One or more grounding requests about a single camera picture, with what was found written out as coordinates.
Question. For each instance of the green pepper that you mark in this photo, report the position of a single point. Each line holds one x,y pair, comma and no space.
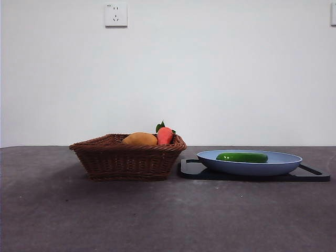
244,157

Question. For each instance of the blue round plate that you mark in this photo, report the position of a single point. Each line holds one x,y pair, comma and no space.
249,168

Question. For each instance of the orange carrot with green leaves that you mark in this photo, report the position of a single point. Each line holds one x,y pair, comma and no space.
164,135

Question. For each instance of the yellow-orange potato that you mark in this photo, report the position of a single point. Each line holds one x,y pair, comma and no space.
140,138

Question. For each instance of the black flat tray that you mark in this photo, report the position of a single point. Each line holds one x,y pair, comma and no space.
191,172

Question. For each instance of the brown wicker basket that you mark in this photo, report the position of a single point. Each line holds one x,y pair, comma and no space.
123,165

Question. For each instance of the white wall socket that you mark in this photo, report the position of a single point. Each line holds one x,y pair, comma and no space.
116,15

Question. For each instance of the white wall plate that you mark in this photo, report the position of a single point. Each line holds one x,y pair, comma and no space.
333,14

